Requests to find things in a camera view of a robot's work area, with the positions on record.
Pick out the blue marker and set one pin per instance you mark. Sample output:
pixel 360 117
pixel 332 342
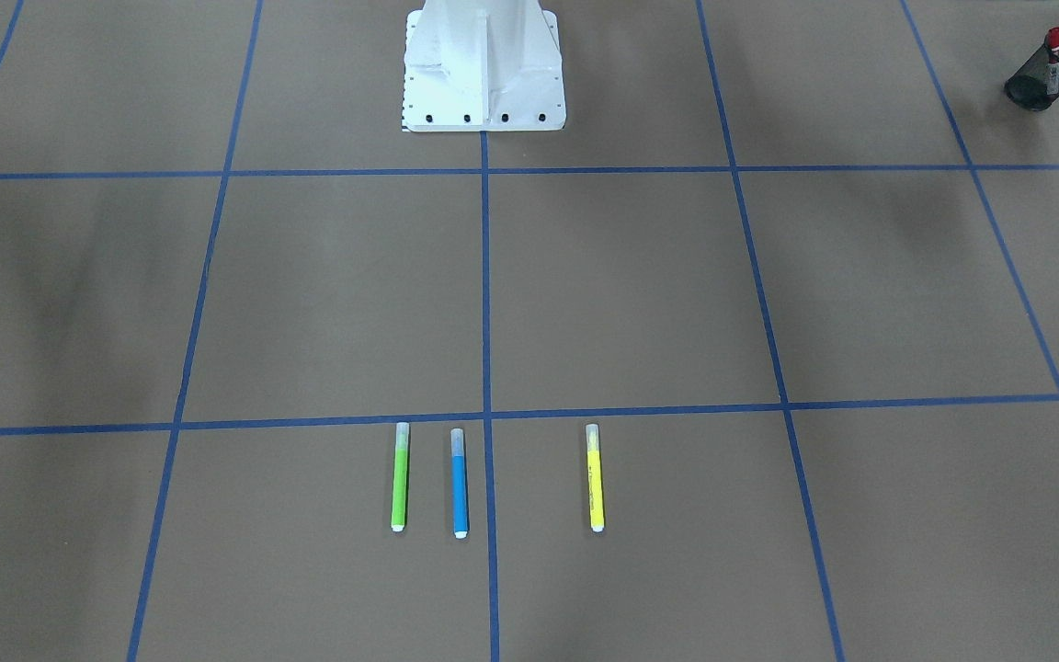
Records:
pixel 458 465

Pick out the red marker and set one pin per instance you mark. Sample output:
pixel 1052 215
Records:
pixel 1051 45

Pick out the green marker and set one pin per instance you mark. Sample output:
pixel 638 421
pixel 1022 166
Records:
pixel 400 478

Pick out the yellow marker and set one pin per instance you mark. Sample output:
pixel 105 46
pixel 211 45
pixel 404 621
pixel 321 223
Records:
pixel 595 487

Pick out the black mesh pen cup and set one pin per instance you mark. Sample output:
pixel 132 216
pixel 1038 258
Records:
pixel 1035 85

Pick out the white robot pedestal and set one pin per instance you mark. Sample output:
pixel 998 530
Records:
pixel 483 66

